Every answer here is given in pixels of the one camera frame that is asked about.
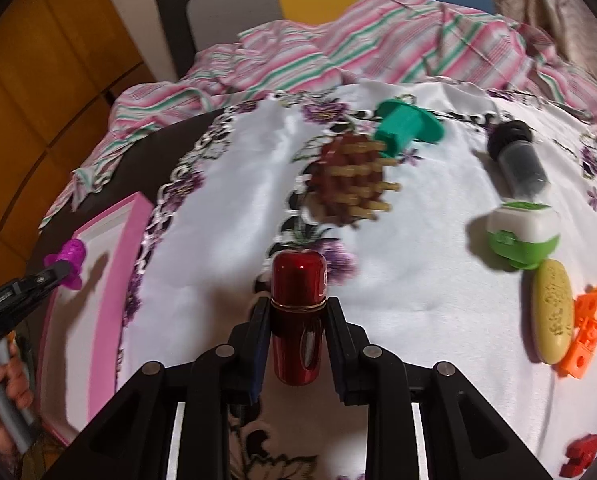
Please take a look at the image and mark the purple plastic toy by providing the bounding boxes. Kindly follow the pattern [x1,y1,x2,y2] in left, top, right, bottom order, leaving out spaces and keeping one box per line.
[44,238,87,290]

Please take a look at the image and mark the red puzzle piece block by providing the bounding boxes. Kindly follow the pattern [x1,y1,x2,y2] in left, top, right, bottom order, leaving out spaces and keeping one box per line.
[559,434,597,478]

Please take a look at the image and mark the yellow oval perforated case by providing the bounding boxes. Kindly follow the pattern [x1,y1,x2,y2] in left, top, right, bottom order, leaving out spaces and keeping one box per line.
[531,259,574,365]

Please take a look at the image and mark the orange linked cube blocks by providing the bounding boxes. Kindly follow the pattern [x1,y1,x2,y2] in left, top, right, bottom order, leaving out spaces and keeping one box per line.
[558,286,597,379]

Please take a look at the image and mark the green white plastic case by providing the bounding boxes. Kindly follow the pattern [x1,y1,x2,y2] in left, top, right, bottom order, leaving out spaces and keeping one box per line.
[486,202,561,270]

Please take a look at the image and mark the red cylindrical bottle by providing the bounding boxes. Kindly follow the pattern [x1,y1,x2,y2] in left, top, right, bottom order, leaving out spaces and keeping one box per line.
[270,249,327,387]

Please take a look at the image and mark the clear jar black lid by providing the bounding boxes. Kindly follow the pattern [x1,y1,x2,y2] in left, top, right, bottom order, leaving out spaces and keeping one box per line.
[487,120,549,200]

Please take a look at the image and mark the teal plastic flanged holder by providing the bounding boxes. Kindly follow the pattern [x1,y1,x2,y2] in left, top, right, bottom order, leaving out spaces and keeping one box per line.
[373,99,445,158]

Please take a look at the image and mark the person's left hand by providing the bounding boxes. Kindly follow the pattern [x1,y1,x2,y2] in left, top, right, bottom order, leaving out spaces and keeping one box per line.
[0,340,34,458]

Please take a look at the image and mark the pink rimmed white tray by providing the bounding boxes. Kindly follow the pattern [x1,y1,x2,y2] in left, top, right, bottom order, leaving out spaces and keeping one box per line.
[37,193,153,445]

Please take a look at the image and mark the white floral embroidered tablecloth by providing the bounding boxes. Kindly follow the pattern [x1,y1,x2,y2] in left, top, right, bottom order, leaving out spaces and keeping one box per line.
[117,81,597,474]

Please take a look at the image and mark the wooden panel cabinet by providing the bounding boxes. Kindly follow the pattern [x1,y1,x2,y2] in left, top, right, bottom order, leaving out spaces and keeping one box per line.
[0,0,153,285]

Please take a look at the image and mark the pink green striped cloth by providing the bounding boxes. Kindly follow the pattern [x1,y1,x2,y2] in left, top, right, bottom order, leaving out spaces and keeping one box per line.
[41,0,597,224]

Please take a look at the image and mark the beige patterned curtain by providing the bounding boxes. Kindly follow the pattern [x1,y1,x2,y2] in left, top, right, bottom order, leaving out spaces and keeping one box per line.
[494,0,597,79]

